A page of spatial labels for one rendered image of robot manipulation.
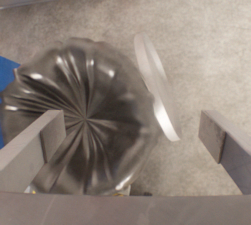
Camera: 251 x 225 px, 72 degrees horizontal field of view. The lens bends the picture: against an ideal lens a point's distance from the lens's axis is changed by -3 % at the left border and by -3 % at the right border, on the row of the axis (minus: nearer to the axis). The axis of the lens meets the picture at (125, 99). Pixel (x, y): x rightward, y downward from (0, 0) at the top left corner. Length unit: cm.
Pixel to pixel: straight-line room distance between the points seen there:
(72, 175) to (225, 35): 120
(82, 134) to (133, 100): 26
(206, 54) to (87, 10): 89
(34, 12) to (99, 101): 116
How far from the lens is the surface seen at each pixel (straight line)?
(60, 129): 16
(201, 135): 17
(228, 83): 128
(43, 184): 62
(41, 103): 70
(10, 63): 105
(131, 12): 139
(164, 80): 117
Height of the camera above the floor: 116
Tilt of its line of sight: 80 degrees down
